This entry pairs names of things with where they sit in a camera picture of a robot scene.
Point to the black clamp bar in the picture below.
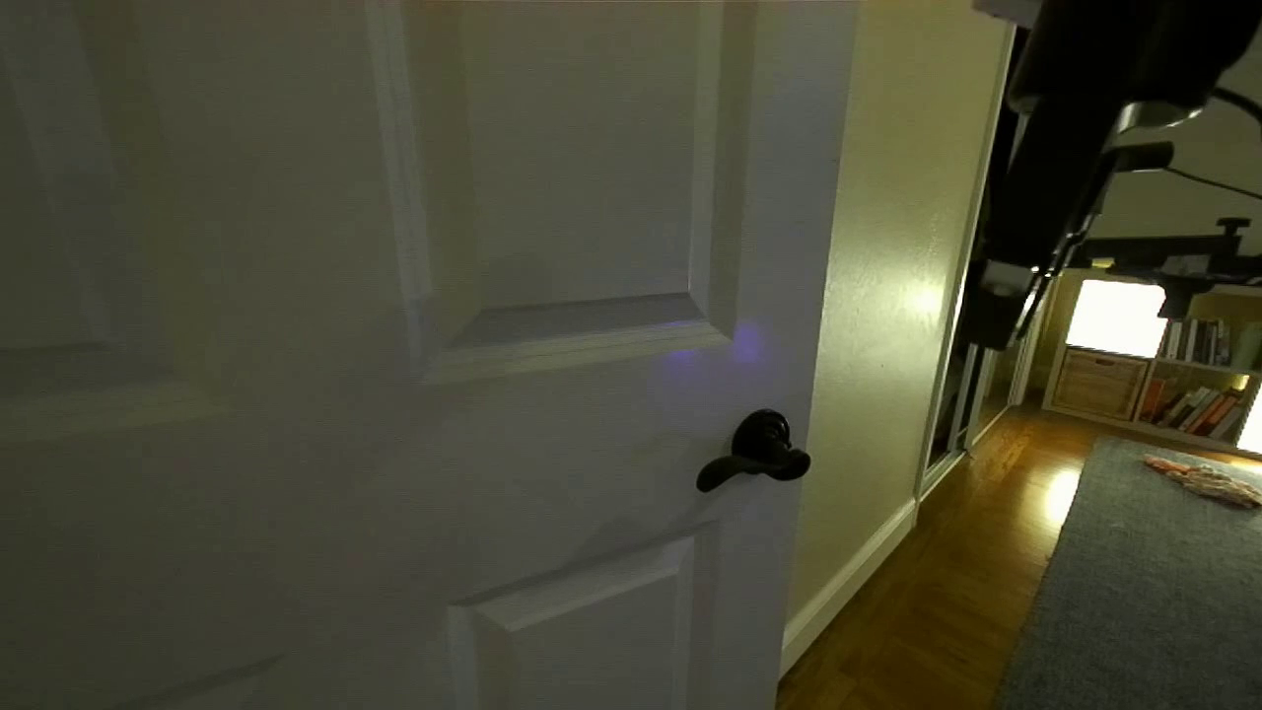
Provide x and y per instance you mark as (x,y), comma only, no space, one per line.
(1154,251)

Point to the white bookshelf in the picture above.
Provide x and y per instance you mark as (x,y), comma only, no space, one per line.
(1198,373)

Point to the mirrored sliding closet door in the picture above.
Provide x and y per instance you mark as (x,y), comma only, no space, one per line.
(961,414)

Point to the orange crumpled cloth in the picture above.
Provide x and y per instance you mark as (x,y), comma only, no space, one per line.
(1208,481)

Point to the row of books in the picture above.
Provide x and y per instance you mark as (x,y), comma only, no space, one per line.
(1193,408)
(1195,342)

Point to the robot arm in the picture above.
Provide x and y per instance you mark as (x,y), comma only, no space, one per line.
(1065,148)

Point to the grey rug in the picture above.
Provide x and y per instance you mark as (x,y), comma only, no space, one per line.
(1134,602)

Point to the wicker storage basket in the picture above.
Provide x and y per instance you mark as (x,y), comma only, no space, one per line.
(1100,385)

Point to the white panel door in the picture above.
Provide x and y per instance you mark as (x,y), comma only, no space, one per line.
(296,414)

